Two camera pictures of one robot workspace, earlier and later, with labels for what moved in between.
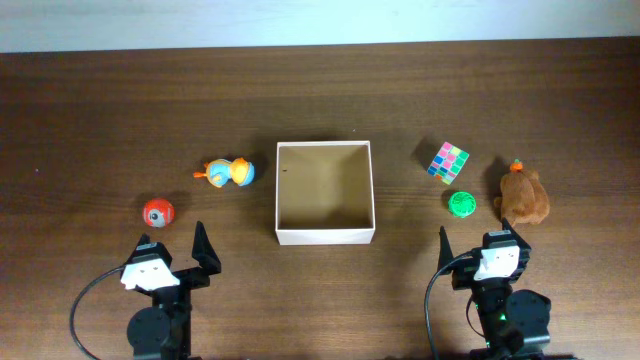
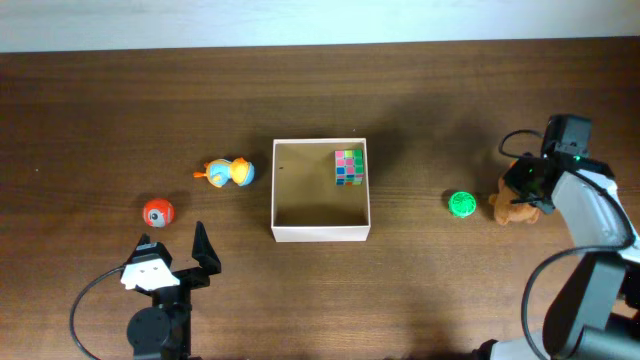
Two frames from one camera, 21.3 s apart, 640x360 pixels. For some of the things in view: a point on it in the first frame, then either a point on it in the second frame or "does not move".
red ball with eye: [158, 213] does not move
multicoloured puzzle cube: [448, 163] → [349, 167]
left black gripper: [207, 259] does not move
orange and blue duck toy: [220, 171] does not move
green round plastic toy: [462, 204] does not move
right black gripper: [463, 274] → [513, 180]
